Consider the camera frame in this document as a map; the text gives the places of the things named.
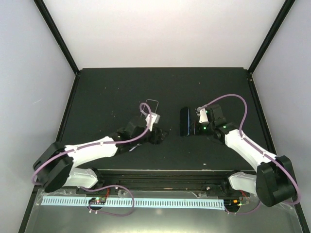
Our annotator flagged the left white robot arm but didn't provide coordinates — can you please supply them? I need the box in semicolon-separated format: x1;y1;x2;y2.
32;114;168;194

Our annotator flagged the small circuit board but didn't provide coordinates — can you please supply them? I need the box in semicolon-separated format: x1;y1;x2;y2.
224;199;242;207
88;197;106;205

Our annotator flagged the left small circuit board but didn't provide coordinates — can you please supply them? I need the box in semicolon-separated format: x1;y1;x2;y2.
88;197;106;205

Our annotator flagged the right small circuit board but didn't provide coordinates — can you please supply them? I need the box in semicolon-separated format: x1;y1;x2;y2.
224;199;242;207

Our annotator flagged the frame post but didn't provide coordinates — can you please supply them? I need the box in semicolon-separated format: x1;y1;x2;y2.
33;0;80;75
248;0;295;74

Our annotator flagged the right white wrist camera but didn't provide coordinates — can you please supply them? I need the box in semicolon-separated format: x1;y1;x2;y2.
196;107;209;123

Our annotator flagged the white slotted cable duct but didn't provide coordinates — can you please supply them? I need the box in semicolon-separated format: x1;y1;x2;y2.
41;196;225;210

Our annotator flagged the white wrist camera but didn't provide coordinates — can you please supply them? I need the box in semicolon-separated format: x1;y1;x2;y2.
145;113;160;132
196;107;209;123

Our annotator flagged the left frame post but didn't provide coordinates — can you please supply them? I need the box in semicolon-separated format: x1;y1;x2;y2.
33;0;80;75

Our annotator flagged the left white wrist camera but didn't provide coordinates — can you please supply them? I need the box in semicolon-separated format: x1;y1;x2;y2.
145;113;160;132

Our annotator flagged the clear phone case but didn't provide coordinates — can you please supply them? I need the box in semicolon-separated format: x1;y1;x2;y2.
143;99;159;116

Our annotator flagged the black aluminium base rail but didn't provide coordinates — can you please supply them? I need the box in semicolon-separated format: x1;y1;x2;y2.
91;169;241;197

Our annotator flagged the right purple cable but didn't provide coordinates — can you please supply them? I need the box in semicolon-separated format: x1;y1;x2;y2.
199;93;302;216

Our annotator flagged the right frame post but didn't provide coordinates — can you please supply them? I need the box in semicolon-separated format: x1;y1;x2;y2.
248;0;295;74

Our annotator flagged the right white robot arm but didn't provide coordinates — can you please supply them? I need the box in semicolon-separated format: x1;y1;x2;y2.
189;105;298;207

